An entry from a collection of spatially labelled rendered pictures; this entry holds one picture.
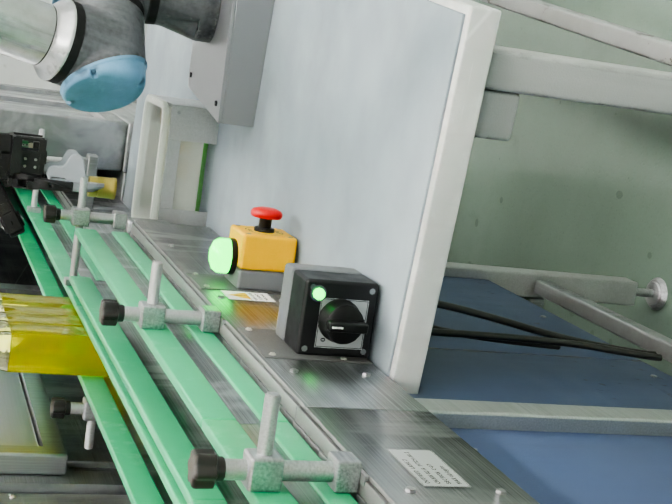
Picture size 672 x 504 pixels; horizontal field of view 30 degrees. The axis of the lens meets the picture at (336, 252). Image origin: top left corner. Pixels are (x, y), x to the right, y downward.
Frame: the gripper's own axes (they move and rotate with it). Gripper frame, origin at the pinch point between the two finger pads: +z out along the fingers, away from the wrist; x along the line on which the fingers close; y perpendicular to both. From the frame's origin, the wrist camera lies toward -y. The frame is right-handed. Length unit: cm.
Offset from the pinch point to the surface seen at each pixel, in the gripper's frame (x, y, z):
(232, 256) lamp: -58, 1, 9
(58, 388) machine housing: -1.1, -34.0, -2.1
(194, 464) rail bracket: -119, -3, -9
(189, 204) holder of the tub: -9.5, 0.1, 14.0
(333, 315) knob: -90, 2, 11
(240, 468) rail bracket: -119, -3, -5
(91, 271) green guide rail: -1.2, -13.8, 1.1
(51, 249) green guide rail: 13.9, -13.6, -3.9
